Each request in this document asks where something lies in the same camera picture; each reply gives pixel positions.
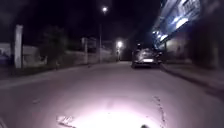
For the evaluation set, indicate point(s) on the grey asphalt road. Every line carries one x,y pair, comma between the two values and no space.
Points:
110,86

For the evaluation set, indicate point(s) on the street lamp pole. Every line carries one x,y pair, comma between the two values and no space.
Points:
100,40

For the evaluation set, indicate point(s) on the parked car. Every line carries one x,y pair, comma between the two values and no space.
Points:
145,57

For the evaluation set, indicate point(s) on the dark tree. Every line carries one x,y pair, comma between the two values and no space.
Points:
53,45

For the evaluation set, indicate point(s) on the robot's own part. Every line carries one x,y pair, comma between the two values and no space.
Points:
144,126

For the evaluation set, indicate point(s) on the building with lit windows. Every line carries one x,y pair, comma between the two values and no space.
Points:
186,30

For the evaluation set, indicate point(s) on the raised pavement kerb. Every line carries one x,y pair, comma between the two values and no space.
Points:
196,76

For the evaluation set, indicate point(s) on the pale concrete pillar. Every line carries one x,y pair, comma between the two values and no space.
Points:
18,46

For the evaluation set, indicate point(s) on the pale concrete post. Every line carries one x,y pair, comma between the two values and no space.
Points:
86,50

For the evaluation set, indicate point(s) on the low boundary wall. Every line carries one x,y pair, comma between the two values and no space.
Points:
76,56

